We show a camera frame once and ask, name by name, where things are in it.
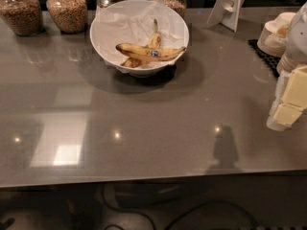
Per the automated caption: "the white paper liner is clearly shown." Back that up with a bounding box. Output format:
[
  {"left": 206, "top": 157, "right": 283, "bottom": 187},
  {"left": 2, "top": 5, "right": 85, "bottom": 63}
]
[{"left": 90, "top": 0, "right": 189, "bottom": 77}]

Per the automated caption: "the black cable under table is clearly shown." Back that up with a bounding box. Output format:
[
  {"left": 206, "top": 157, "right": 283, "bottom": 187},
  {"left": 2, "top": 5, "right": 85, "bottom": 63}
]
[{"left": 100, "top": 184, "right": 260, "bottom": 230}]

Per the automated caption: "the upper stack of paper bowls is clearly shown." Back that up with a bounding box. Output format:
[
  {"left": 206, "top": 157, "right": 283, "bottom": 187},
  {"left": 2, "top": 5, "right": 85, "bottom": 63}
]
[{"left": 257, "top": 12, "right": 295, "bottom": 58}]

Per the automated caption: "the lower stack of paper bowls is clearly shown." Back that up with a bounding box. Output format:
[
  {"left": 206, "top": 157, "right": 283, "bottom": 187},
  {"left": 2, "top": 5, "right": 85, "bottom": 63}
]
[{"left": 276, "top": 53, "right": 298, "bottom": 74}]

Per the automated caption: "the yellow banana with sticker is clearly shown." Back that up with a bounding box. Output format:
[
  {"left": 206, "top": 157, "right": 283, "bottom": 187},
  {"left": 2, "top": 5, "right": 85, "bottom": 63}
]
[{"left": 115, "top": 43, "right": 186, "bottom": 62}]

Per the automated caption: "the white folded card stand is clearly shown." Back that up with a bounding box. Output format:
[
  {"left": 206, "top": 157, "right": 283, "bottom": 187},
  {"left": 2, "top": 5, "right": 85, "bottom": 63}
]
[{"left": 205, "top": 0, "right": 245, "bottom": 32}]

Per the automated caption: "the black rubber mat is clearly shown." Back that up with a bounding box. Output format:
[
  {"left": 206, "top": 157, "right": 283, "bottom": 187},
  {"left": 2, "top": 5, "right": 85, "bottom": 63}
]
[{"left": 248, "top": 39, "right": 280, "bottom": 78}]

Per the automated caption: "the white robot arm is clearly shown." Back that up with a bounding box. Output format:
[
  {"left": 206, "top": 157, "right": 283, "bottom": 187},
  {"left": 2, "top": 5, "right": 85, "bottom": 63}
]
[{"left": 267, "top": 2, "right": 307, "bottom": 131}]

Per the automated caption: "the stack of paper bowls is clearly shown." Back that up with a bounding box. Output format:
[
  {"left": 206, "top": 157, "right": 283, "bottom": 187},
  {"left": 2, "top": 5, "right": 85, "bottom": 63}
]
[
  {"left": 276, "top": 53, "right": 298, "bottom": 74},
  {"left": 257, "top": 12, "right": 295, "bottom": 58}
]

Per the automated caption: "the white bowl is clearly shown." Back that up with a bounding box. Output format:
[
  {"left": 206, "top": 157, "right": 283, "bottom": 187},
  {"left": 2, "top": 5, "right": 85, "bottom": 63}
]
[{"left": 90, "top": 0, "right": 189, "bottom": 78}]

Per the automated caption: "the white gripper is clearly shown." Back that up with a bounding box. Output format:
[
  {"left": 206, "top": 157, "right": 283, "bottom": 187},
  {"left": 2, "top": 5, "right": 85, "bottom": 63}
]
[{"left": 266, "top": 65, "right": 307, "bottom": 131}]

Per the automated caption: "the leftmost grain-filled glass jar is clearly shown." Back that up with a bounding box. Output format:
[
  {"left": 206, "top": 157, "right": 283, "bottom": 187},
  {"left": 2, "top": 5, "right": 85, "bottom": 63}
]
[{"left": 0, "top": 0, "right": 43, "bottom": 36}]

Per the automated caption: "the rear yellow banana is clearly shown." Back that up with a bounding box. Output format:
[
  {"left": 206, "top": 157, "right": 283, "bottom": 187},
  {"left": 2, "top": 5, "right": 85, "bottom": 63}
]
[{"left": 121, "top": 19, "right": 161, "bottom": 68}]

